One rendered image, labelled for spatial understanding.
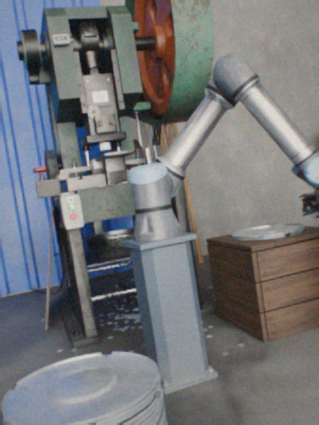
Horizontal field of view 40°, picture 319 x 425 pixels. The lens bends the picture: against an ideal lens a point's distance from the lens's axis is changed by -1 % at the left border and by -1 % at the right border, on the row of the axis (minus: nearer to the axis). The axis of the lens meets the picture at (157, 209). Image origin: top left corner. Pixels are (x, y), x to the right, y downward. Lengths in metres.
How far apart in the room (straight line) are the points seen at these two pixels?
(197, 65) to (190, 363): 1.25
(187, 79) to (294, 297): 1.03
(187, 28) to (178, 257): 1.05
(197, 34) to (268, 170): 2.05
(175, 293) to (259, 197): 2.54
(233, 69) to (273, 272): 0.72
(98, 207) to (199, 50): 0.81
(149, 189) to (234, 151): 2.44
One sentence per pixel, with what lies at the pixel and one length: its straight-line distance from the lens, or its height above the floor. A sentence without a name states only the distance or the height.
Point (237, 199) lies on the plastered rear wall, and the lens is 3.69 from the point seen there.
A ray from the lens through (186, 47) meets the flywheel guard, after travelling 1.99.
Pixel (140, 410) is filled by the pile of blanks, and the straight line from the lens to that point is 0.80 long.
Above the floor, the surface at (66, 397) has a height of 0.27.
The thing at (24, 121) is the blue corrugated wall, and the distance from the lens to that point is 3.30.
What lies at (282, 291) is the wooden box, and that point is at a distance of 1.66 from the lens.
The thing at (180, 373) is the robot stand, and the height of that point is 0.04.
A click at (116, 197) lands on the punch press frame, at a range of 1.93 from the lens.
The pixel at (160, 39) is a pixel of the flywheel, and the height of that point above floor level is 1.32.
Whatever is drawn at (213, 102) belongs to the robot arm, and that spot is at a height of 0.85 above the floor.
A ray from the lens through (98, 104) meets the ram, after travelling 2.13.
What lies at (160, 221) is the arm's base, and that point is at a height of 0.50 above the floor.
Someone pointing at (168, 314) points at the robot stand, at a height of 0.23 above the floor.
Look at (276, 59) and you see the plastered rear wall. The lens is 4.08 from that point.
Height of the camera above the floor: 0.61
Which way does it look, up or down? 3 degrees down
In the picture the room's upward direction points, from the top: 9 degrees counter-clockwise
